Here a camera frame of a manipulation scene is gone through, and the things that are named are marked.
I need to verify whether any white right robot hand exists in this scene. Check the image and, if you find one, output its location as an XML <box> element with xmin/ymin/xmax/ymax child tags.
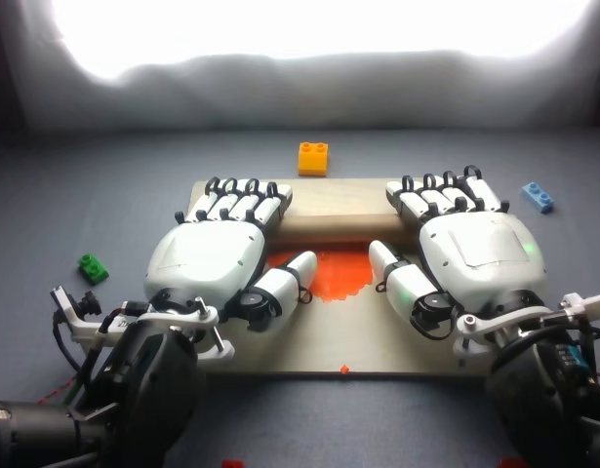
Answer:
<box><xmin>367</xmin><ymin>164</ymin><xmax>547</xmax><ymax>341</ymax></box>

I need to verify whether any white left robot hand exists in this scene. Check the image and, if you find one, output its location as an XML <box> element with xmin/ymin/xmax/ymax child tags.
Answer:
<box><xmin>142</xmin><ymin>176</ymin><xmax>319</xmax><ymax>333</ymax></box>

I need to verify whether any wooden rolling pin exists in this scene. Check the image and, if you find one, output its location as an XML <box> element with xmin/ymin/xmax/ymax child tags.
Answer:
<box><xmin>272</xmin><ymin>210</ymin><xmax>418</xmax><ymax>246</ymax></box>

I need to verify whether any blue toy block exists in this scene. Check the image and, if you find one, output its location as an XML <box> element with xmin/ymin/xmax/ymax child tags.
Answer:
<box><xmin>520</xmin><ymin>181</ymin><xmax>558</xmax><ymax>215</ymax></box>

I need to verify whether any green toy block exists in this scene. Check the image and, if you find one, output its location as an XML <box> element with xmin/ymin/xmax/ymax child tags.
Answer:
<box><xmin>77</xmin><ymin>252</ymin><xmax>110</xmax><ymax>287</ymax></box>

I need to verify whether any grey table cloth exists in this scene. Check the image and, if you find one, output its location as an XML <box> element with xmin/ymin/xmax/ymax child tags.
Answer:
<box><xmin>0</xmin><ymin>127</ymin><xmax>600</xmax><ymax>468</ymax></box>

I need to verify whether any flat orange play dough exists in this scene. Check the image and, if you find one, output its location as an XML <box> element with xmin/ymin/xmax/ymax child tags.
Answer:
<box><xmin>267</xmin><ymin>241</ymin><xmax>377</xmax><ymax>303</ymax></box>

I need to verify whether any light wooden board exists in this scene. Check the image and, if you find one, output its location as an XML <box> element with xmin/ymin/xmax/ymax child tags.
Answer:
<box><xmin>187</xmin><ymin>176</ymin><xmax>496</xmax><ymax>379</ymax></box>

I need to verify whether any yellow toy block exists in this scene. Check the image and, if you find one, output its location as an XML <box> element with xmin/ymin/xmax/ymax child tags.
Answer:
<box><xmin>298</xmin><ymin>140</ymin><xmax>331</xmax><ymax>177</ymax></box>

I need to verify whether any white backdrop cloth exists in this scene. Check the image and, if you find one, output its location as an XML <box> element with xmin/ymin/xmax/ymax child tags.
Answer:
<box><xmin>0</xmin><ymin>0</ymin><xmax>600</xmax><ymax>131</ymax></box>

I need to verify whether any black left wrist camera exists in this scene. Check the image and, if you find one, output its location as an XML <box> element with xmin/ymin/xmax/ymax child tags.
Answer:
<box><xmin>50</xmin><ymin>286</ymin><xmax>103</xmax><ymax>323</ymax></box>

